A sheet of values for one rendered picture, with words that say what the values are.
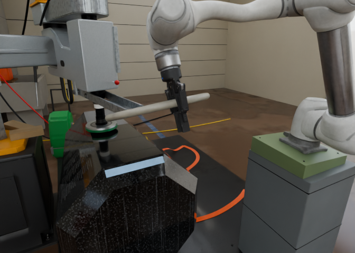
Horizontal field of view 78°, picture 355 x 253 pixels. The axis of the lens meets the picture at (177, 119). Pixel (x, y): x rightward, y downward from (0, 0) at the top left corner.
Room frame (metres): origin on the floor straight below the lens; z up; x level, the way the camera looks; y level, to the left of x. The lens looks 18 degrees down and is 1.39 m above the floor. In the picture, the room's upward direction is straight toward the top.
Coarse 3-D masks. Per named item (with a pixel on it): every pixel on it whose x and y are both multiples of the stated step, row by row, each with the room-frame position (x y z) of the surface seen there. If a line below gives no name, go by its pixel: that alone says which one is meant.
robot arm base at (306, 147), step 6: (288, 132) 1.22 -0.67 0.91; (282, 138) 1.16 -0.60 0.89; (288, 138) 1.14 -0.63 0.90; (294, 138) 1.10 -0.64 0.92; (288, 144) 1.11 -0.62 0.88; (294, 144) 1.08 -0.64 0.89; (300, 144) 1.07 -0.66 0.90; (306, 144) 1.05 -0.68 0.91; (312, 144) 1.05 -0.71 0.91; (318, 144) 1.06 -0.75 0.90; (300, 150) 1.04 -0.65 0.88; (306, 150) 1.02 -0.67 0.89; (312, 150) 1.04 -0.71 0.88; (318, 150) 1.05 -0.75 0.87; (324, 150) 1.07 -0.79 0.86
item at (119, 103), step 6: (72, 90) 1.56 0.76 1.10; (78, 90) 1.57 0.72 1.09; (84, 96) 1.50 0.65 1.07; (90, 96) 1.42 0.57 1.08; (96, 96) 1.36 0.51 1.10; (108, 96) 1.47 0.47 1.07; (114, 96) 1.41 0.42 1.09; (96, 102) 1.36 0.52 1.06; (102, 102) 1.29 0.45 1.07; (108, 102) 1.24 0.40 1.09; (114, 102) 1.38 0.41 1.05; (120, 102) 1.35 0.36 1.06; (126, 102) 1.30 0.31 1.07; (132, 102) 1.25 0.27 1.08; (108, 108) 1.24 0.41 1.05; (114, 108) 1.19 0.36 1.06; (120, 108) 1.14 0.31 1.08; (126, 108) 1.26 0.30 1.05; (132, 108) 1.26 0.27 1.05
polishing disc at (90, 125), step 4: (88, 124) 1.46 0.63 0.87; (92, 124) 1.46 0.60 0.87; (108, 124) 1.46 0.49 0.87; (112, 124) 1.46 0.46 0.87; (116, 124) 1.48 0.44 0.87; (88, 128) 1.39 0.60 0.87; (92, 128) 1.38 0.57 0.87; (96, 128) 1.38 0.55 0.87; (100, 128) 1.38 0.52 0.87; (104, 128) 1.38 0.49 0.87; (108, 128) 1.40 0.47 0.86
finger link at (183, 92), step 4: (184, 84) 0.76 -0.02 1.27; (180, 88) 0.75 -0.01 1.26; (184, 88) 0.76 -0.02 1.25; (180, 92) 0.75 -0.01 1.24; (184, 92) 0.76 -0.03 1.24; (180, 96) 0.75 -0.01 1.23; (184, 96) 0.75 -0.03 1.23; (180, 100) 0.75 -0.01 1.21; (184, 100) 0.75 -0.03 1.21; (180, 104) 0.75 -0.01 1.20; (184, 104) 0.75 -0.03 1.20; (188, 108) 0.75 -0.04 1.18
